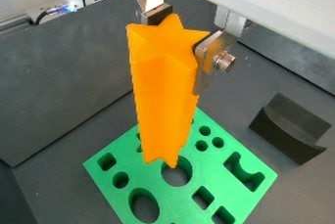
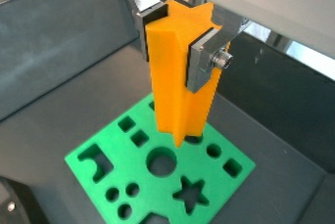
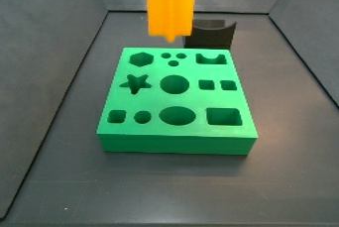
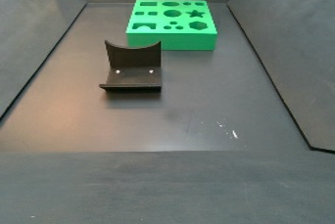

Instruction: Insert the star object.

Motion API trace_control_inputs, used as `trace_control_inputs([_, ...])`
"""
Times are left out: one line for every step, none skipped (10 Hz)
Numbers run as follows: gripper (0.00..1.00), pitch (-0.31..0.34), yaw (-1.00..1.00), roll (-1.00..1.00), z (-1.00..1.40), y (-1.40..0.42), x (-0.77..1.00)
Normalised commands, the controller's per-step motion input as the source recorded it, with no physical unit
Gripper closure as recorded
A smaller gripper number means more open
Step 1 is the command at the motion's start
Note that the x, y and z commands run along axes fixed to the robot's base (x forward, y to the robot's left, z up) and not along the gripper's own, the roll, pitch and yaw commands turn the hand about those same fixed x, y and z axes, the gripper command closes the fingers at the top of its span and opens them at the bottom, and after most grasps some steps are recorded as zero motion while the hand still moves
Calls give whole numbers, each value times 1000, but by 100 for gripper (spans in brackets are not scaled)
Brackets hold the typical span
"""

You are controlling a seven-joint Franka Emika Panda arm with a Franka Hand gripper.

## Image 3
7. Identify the green shape-sorter block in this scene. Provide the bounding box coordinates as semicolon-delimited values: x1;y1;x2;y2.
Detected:
96;48;257;156

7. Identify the black curved block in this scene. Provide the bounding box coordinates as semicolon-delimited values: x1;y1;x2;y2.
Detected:
184;19;237;50

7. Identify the orange star-shaped peg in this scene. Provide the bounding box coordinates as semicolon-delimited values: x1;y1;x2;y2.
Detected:
147;0;195;42

